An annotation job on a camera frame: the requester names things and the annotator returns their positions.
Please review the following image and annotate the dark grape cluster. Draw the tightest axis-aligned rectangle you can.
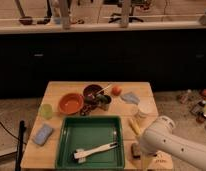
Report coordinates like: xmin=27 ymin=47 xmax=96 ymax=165
xmin=80 ymin=104 xmax=92 ymax=116

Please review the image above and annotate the blue sponge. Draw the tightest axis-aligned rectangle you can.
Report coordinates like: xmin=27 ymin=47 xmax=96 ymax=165
xmin=33 ymin=124 xmax=54 ymax=146

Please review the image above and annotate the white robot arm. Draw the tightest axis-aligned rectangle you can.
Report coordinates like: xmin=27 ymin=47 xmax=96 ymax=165
xmin=139 ymin=116 xmax=206 ymax=171

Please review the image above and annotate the white spatula brush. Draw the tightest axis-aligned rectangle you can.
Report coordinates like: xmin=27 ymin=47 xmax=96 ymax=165
xmin=73 ymin=142 xmax=118 ymax=159

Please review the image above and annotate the dark maroon bowl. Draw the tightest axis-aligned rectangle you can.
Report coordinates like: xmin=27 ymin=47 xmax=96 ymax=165
xmin=83 ymin=84 xmax=104 ymax=98

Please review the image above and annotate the dark green mug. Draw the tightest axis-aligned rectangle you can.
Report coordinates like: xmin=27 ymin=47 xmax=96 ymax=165
xmin=97 ymin=95 xmax=112 ymax=111

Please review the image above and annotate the orange red bowl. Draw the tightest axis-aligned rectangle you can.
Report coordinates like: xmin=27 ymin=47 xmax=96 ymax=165
xmin=58 ymin=93 xmax=84 ymax=115

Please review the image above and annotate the wooden chopstick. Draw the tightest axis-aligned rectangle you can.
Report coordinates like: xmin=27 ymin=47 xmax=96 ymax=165
xmin=95 ymin=84 xmax=112 ymax=95

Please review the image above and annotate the grey blue cloth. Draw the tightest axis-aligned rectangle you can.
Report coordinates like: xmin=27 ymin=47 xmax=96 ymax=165
xmin=120 ymin=92 xmax=140 ymax=105

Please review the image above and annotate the orange fruit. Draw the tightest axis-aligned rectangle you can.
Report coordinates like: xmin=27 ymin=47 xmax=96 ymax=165
xmin=111 ymin=86 xmax=122 ymax=96

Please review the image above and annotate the green plastic tray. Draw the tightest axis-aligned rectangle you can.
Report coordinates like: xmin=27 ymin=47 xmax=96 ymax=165
xmin=55 ymin=116 xmax=125 ymax=171

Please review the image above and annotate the whiteboard eraser with wooden top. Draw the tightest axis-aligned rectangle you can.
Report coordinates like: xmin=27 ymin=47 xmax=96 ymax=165
xmin=131 ymin=143 xmax=141 ymax=159

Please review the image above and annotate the green translucent cup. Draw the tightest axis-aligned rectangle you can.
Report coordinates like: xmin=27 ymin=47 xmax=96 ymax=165
xmin=39 ymin=104 xmax=53 ymax=119

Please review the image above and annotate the black stand with cable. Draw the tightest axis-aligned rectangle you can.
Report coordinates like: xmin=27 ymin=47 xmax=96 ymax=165
xmin=0 ymin=120 xmax=26 ymax=171

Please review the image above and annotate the white plastic cup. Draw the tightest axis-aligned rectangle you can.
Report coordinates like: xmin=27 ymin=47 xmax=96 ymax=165
xmin=134 ymin=105 xmax=152 ymax=125

